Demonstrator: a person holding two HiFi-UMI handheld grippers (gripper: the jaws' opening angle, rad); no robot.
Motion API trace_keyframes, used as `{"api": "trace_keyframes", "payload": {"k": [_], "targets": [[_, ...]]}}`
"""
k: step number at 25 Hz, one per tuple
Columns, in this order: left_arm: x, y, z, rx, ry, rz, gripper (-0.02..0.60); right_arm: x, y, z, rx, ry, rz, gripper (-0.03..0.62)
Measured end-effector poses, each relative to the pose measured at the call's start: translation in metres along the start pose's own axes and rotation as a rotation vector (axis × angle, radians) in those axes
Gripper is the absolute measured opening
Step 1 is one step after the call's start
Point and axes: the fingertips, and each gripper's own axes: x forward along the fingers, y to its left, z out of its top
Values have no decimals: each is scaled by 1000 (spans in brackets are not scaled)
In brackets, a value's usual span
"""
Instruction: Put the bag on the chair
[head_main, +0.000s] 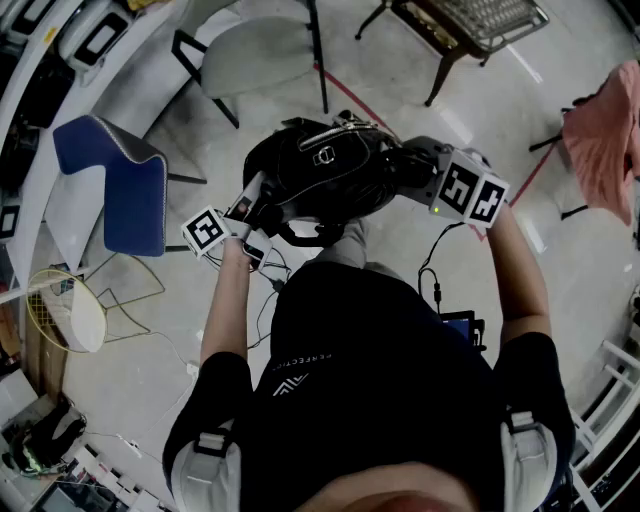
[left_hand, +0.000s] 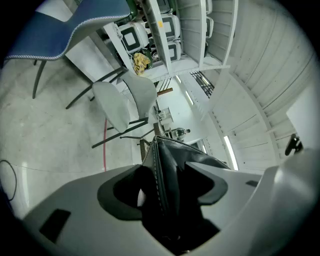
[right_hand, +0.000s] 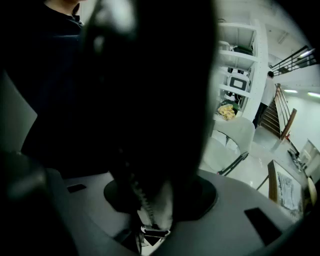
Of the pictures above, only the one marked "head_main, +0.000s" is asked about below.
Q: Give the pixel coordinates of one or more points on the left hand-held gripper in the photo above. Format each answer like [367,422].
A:
[206,231]

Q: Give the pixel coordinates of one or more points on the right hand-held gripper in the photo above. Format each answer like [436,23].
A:
[457,187]

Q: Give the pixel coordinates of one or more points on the black leather bag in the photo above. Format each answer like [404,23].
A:
[330,170]

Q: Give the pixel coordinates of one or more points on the grey upholstered chair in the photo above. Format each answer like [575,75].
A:
[255,55]

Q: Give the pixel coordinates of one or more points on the person's right forearm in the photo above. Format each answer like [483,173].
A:
[515,275]

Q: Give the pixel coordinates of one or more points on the person's left forearm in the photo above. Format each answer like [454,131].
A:
[227,310]

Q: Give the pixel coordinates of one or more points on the blue upholstered chair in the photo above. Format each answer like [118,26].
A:
[135,205]

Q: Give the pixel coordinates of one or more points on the person's grey trouser leg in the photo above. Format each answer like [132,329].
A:
[345,247]

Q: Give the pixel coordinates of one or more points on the black waist tablet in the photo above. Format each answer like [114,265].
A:
[460,325]

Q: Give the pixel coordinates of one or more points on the pink cloth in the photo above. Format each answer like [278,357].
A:
[605,140]

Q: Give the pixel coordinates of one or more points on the brown cardboard box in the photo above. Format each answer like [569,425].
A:
[47,360]

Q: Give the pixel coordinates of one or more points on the person's black shirt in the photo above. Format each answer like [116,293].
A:
[370,380]

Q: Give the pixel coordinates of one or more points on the white appliance with black screen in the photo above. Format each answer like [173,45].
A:
[25,15]
[95,35]

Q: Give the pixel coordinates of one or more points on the white metal rack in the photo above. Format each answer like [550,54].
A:
[607,395]

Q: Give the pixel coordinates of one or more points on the black and green backpack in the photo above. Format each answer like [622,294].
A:
[47,435]

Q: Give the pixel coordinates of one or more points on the black metal frame chair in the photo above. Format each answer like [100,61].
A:
[547,145]

